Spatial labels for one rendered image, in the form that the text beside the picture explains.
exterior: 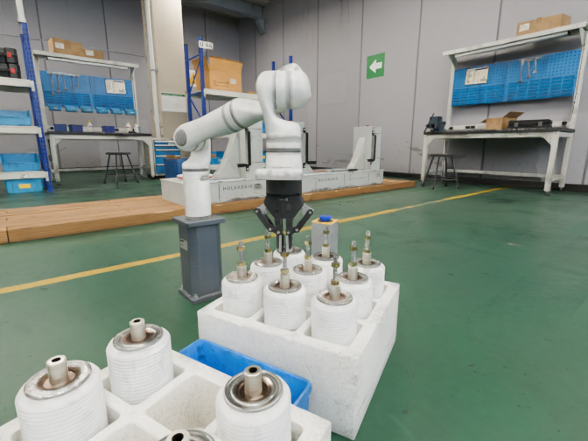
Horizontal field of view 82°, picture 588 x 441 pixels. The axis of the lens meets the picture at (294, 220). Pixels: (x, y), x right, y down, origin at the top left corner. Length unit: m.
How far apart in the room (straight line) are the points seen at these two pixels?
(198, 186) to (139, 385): 0.76
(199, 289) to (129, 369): 0.72
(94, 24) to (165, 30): 2.39
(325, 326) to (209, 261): 0.68
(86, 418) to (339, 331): 0.42
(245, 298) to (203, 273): 0.50
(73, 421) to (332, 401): 0.43
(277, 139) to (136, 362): 0.45
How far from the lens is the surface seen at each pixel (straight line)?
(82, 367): 0.59
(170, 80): 7.30
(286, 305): 0.73
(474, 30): 6.17
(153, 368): 0.61
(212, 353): 0.84
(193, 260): 1.26
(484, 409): 0.93
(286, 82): 0.67
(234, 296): 0.79
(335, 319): 0.69
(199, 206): 1.23
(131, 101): 6.84
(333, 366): 0.70
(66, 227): 2.59
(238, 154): 3.22
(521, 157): 5.67
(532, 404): 1.00
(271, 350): 0.75
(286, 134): 0.67
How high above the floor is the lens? 0.56
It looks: 12 degrees down
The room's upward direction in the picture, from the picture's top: straight up
